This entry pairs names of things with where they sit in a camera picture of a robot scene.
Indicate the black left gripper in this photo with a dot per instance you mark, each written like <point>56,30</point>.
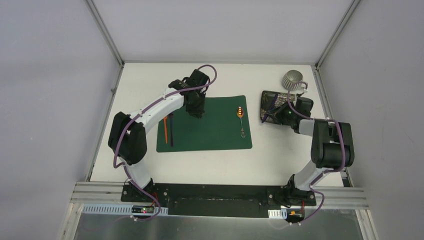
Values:
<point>195,110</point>

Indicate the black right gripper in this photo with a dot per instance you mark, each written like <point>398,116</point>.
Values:
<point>279,115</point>

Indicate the grey ribbed mug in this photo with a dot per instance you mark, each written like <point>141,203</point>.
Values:
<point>292,80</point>

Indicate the purple metallic fork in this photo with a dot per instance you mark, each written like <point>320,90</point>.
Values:
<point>170,116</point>

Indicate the orange plastic fork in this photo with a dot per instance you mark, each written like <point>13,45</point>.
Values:
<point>165,129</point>

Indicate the black floral square plate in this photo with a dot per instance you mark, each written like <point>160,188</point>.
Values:
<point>282,98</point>

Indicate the blue plastic knife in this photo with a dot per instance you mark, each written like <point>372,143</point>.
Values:
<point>268,100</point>

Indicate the green placemat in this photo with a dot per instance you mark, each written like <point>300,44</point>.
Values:
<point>218,129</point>

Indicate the gold copper spoon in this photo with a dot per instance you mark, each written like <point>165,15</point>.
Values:
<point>240,114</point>

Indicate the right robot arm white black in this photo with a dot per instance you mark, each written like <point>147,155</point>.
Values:
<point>331,144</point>

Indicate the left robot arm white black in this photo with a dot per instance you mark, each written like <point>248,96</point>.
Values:
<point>128,134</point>

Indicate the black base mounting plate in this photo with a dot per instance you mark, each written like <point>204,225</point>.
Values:
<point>208,200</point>

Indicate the right electronics board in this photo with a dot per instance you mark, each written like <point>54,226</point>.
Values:
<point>295,214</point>

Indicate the electronics board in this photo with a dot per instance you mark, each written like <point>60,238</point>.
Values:
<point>142,209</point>
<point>295,214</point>

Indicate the left electronics board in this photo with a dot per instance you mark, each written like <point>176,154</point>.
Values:
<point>142,209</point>

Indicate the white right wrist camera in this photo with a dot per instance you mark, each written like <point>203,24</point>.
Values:
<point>304,87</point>

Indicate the aluminium frame rail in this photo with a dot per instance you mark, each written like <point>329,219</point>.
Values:
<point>344,198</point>

